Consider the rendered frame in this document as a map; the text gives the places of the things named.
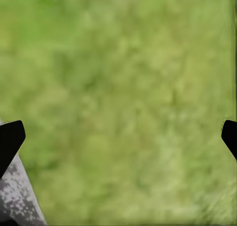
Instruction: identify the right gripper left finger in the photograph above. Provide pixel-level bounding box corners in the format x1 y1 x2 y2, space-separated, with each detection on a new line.
0 120 26 179

